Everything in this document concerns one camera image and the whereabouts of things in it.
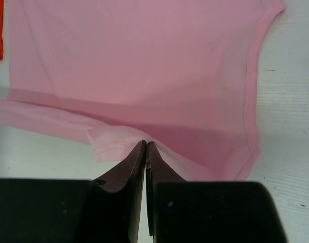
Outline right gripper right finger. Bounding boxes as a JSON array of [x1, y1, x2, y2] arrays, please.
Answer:
[[145, 142, 187, 242]]

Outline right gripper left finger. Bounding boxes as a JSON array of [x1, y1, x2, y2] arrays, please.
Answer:
[[93, 141, 146, 242]]

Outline pink t shirt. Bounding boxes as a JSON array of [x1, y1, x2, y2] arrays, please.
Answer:
[[0, 1, 286, 181]]

